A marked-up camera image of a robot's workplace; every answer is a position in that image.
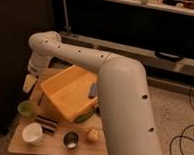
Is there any green plastic cup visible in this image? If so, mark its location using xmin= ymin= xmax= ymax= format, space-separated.
xmin=17 ymin=100 xmax=35 ymax=118

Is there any metal cup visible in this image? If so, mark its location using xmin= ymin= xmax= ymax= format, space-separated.
xmin=63 ymin=131 xmax=79 ymax=149

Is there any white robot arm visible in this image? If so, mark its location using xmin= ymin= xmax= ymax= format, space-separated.
xmin=28 ymin=31 xmax=163 ymax=155

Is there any yellow plastic bin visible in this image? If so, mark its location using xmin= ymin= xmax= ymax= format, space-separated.
xmin=41 ymin=65 xmax=98 ymax=122

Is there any striped dark block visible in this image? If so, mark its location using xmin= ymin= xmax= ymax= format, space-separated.
xmin=34 ymin=115 xmax=58 ymax=133

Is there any white cup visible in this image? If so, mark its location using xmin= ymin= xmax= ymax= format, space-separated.
xmin=21 ymin=123 xmax=43 ymax=145

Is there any metal pole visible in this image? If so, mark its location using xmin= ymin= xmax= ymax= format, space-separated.
xmin=63 ymin=0 xmax=71 ymax=34

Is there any green cucumber toy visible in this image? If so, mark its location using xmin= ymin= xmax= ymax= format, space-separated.
xmin=74 ymin=109 xmax=95 ymax=123

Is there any black object on shelf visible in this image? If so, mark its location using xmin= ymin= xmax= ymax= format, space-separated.
xmin=154 ymin=51 xmax=184 ymax=62

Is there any black cable on floor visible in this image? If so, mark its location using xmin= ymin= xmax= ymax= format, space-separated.
xmin=168 ymin=59 xmax=194 ymax=155

